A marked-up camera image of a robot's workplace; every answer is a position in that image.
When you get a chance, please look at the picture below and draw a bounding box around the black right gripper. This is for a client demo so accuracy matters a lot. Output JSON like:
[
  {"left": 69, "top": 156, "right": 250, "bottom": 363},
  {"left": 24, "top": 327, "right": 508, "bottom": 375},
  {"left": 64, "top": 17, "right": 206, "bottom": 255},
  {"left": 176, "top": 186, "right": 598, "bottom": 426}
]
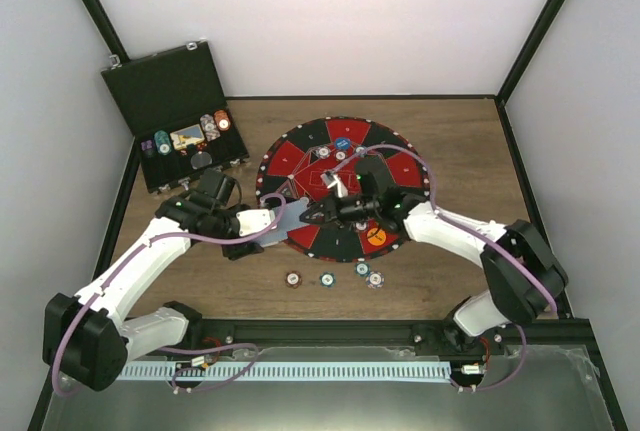
[{"left": 301, "top": 189, "right": 380, "bottom": 230}]

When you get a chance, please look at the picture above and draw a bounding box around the blue backed card deck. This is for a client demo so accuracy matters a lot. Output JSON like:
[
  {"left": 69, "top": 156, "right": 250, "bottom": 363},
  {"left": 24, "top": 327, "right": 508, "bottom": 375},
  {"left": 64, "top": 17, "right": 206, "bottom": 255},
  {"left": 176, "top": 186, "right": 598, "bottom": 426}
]
[{"left": 254, "top": 197, "right": 309, "bottom": 247}]

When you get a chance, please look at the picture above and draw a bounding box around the orange big blind button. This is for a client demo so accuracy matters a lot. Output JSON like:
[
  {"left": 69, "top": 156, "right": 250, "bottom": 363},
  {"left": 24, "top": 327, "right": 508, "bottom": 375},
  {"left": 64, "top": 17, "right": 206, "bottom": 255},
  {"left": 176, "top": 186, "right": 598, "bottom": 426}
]
[{"left": 366, "top": 228, "right": 387, "bottom": 247}]

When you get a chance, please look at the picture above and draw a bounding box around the brown chip stack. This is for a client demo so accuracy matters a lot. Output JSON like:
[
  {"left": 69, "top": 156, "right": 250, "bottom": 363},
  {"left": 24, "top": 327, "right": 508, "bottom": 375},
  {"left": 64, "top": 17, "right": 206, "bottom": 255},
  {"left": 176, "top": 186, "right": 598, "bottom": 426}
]
[{"left": 285, "top": 272, "right": 302, "bottom": 289}]

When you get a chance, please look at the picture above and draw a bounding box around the blue small blind button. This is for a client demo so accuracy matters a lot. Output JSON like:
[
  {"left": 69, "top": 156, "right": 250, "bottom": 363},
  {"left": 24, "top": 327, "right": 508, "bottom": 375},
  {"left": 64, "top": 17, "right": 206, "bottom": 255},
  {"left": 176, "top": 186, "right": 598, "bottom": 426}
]
[{"left": 334, "top": 137, "right": 351, "bottom": 150}]

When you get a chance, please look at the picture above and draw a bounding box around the blue purple chip stack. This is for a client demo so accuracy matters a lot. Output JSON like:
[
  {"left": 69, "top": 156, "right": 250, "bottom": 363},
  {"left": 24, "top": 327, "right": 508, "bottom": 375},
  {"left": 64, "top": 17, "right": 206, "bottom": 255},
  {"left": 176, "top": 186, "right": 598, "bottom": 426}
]
[{"left": 366, "top": 272, "right": 385, "bottom": 289}]

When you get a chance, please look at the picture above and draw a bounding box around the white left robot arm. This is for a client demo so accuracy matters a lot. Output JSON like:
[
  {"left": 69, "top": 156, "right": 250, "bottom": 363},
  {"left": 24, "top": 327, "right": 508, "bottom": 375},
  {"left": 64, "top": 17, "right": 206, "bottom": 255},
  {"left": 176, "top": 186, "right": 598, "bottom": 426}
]
[{"left": 43, "top": 169, "right": 284, "bottom": 396}]

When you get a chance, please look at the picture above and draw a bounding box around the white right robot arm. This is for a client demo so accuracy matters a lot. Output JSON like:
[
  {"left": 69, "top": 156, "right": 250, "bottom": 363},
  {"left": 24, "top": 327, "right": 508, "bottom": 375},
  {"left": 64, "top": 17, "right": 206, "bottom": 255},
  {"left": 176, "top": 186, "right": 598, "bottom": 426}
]
[{"left": 300, "top": 156, "right": 568, "bottom": 354}]

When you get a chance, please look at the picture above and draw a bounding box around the clear acrylic dealer button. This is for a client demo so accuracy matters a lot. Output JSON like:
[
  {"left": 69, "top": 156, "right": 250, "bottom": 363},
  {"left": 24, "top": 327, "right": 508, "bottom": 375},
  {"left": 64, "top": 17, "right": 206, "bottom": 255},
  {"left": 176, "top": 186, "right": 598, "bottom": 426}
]
[{"left": 190, "top": 151, "right": 212, "bottom": 169}]

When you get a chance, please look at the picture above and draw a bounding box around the round red black poker mat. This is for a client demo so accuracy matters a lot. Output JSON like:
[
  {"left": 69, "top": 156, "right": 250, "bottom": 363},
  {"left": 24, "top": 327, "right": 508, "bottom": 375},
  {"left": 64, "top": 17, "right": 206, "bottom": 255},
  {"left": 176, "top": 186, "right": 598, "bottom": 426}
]
[{"left": 256, "top": 117, "right": 413, "bottom": 263}]

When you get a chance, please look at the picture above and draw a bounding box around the boxed playing card deck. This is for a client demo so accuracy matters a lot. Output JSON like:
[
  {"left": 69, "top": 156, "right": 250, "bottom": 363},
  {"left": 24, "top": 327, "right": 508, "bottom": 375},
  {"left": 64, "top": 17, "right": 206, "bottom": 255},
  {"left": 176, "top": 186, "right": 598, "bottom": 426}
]
[{"left": 169, "top": 125, "right": 205, "bottom": 151}]

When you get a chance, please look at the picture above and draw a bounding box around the green blue 50 chip stack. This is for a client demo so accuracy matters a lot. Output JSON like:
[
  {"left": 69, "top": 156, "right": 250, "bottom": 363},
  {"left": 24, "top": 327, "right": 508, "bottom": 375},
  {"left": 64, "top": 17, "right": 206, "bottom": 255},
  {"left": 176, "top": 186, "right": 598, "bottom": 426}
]
[{"left": 154, "top": 130, "right": 172, "bottom": 156}]

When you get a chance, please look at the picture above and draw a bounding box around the red chip stack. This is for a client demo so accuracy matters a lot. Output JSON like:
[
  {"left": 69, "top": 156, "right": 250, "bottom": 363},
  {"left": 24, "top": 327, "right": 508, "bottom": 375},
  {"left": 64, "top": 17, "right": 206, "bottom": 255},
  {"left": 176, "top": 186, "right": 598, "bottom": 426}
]
[{"left": 213, "top": 109, "right": 232, "bottom": 132}]

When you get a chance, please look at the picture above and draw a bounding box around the purple black chip stack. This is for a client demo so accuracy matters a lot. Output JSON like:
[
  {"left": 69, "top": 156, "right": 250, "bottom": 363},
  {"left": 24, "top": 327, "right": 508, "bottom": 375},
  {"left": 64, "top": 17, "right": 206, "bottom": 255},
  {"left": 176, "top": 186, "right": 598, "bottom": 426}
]
[{"left": 140, "top": 140, "right": 155, "bottom": 159}]

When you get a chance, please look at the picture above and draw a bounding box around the black poker case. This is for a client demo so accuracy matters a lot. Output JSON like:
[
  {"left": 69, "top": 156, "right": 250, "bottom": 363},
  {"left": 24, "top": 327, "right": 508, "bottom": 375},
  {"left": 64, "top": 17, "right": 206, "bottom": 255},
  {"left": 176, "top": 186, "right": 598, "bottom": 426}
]
[{"left": 101, "top": 41, "right": 249, "bottom": 193}]

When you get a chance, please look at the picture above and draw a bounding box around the light blue slotted strip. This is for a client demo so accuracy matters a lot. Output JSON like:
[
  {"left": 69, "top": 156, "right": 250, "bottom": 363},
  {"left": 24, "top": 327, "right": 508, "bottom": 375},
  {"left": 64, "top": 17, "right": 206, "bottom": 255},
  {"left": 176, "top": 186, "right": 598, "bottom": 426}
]
[{"left": 119, "top": 361, "right": 451, "bottom": 383}]

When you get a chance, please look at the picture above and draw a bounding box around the chrome case handle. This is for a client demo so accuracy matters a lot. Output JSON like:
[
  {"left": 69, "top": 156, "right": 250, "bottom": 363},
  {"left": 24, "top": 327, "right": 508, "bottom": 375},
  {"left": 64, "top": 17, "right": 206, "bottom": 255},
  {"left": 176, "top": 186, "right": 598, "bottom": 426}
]
[{"left": 178, "top": 177, "right": 195, "bottom": 189}]

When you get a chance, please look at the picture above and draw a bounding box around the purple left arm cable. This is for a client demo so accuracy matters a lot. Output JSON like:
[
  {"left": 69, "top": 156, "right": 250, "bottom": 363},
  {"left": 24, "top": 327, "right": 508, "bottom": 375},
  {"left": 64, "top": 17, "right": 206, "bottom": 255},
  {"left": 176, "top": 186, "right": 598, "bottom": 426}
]
[{"left": 52, "top": 193, "right": 289, "bottom": 397}]

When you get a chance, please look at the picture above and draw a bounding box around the black mounting rail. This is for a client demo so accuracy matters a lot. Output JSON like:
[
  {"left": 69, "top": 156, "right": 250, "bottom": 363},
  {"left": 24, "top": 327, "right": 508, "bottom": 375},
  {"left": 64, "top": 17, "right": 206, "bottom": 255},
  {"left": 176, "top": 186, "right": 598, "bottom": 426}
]
[{"left": 124, "top": 318, "right": 594, "bottom": 358}]

